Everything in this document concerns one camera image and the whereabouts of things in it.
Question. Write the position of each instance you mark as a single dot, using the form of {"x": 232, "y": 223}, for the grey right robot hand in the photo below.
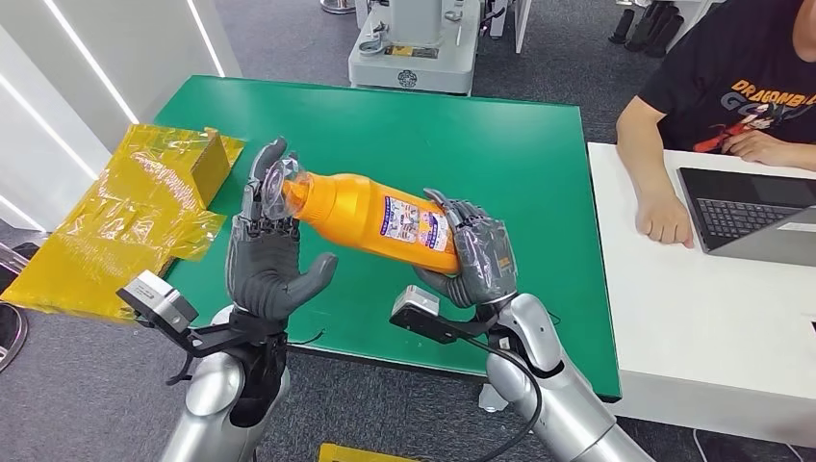
{"x": 484, "y": 261}

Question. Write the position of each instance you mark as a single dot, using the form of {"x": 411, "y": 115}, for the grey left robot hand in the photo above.
{"x": 264, "y": 274}

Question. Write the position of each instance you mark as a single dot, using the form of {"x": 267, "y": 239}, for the orange plastic bottle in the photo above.
{"x": 357, "y": 213}

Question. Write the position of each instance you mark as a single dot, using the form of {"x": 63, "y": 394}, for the person's left forearm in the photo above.
{"x": 800, "y": 156}

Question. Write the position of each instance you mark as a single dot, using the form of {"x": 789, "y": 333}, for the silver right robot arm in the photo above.
{"x": 567, "y": 408}

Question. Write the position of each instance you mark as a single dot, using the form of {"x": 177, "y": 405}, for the person's right forearm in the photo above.
{"x": 640, "y": 159}

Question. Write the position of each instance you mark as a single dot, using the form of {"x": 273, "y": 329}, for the green table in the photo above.
{"x": 414, "y": 146}

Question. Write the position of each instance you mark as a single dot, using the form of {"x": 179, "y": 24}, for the yellow film-wrapped cardboard carton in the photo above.
{"x": 127, "y": 217}

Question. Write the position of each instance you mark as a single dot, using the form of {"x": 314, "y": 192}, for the person's right hand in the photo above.
{"x": 663, "y": 220}

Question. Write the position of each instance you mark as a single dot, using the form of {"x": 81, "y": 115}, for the person's hand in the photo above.
{"x": 663, "y": 220}
{"x": 755, "y": 145}

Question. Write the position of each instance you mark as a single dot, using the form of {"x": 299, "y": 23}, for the yellow flat object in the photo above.
{"x": 357, "y": 455}

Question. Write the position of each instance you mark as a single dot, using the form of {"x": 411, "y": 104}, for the grey machine base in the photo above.
{"x": 414, "y": 64}

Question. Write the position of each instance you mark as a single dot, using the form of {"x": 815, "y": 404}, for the white desk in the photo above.
{"x": 688, "y": 319}

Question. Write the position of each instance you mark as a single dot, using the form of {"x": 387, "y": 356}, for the dark grey laptop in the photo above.
{"x": 733, "y": 213}

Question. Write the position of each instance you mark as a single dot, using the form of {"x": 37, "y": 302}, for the black round floor base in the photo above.
{"x": 9, "y": 335}

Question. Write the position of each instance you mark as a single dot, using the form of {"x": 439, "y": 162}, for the metal chair base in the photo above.
{"x": 336, "y": 6}

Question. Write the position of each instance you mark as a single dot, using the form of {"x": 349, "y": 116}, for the person's left hand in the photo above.
{"x": 755, "y": 145}

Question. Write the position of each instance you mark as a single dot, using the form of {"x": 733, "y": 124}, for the person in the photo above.
{"x": 733, "y": 64}

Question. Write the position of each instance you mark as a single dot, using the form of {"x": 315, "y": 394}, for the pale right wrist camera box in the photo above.
{"x": 417, "y": 306}

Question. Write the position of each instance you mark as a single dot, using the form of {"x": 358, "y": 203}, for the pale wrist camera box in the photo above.
{"x": 159, "y": 300}
{"x": 417, "y": 306}

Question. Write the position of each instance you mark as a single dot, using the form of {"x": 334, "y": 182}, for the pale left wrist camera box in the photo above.
{"x": 159, "y": 300}

